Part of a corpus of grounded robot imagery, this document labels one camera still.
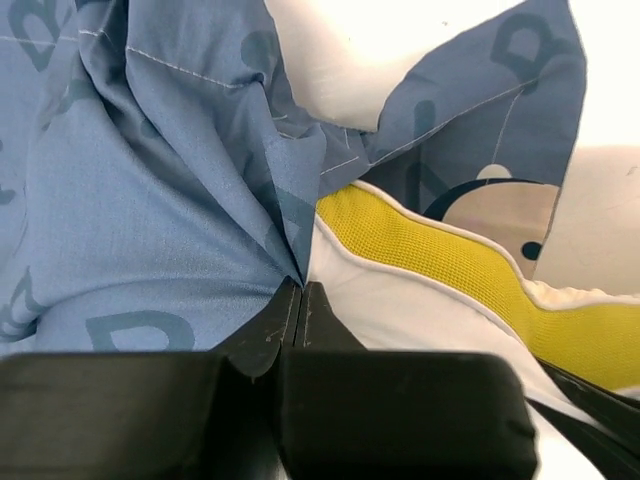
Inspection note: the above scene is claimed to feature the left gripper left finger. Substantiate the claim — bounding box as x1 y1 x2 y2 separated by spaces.
1 282 302 479

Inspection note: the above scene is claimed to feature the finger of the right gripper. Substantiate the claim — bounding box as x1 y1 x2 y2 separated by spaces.
524 360 639 460

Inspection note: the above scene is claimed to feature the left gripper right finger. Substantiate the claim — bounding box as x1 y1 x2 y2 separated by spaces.
277 283 538 479

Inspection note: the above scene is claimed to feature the white pillow yellow edge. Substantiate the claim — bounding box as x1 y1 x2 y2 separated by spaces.
267 1 639 479

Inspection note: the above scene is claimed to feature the blue cartoon print pillowcase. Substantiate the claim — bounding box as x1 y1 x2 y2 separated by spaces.
1 1 586 354

